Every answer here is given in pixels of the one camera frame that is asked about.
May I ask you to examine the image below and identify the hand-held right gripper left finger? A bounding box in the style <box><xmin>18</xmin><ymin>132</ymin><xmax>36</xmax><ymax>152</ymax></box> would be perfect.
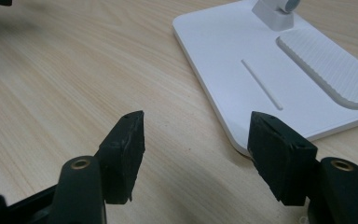
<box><xmin>94</xmin><ymin>110</ymin><xmax>146</xmax><ymax>205</ymax></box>

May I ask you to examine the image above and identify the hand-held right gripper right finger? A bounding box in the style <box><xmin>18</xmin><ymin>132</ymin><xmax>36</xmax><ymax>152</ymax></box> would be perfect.
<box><xmin>247</xmin><ymin>111</ymin><xmax>320</xmax><ymax>206</ymax></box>

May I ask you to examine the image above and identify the white desk lamp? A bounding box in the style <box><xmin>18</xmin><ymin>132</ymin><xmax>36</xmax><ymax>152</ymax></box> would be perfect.
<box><xmin>172</xmin><ymin>0</ymin><xmax>358</xmax><ymax>157</ymax></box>

